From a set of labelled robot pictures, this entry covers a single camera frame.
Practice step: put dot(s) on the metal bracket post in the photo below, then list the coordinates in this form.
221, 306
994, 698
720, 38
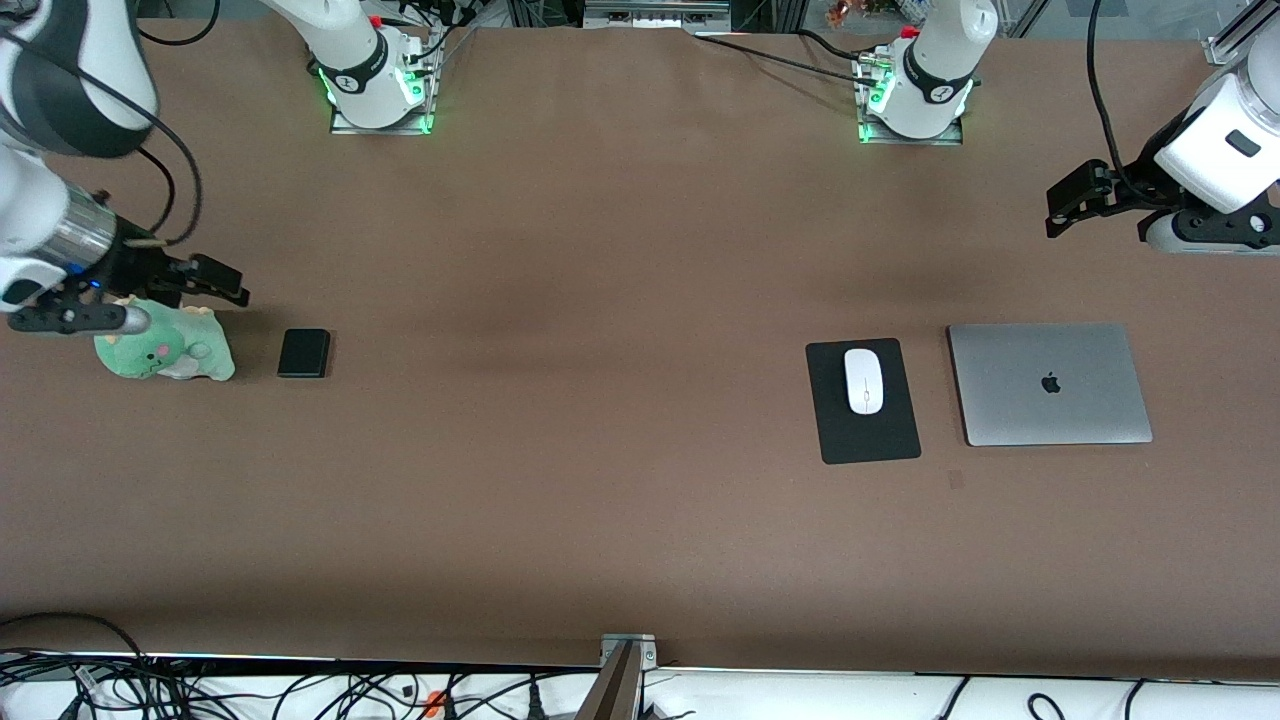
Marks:
622, 670

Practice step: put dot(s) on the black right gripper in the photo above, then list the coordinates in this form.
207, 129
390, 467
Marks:
140, 265

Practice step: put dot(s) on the white computer mouse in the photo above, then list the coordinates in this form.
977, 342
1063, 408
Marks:
864, 380

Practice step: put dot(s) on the metal frame rail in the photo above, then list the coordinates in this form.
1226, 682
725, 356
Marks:
655, 14

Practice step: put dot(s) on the green dinosaur plush toy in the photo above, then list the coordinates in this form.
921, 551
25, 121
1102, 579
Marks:
170, 355

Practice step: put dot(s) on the orange plug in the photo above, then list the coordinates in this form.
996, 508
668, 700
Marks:
434, 703

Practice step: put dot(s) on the aluminium profile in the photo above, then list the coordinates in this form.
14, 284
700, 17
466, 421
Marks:
1240, 35

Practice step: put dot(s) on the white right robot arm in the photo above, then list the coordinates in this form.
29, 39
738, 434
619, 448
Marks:
100, 60

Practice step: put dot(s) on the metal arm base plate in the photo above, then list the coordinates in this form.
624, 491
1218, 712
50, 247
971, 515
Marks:
890, 138
380, 128

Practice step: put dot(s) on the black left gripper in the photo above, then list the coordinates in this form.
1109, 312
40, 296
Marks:
1138, 190

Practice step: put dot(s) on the silver laptop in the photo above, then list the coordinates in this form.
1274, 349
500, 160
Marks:
1050, 400

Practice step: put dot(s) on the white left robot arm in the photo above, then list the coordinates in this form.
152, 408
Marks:
940, 60

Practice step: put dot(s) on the black mouse pad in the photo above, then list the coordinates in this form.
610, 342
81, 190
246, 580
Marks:
865, 440

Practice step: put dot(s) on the black phone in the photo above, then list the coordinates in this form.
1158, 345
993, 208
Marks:
304, 353

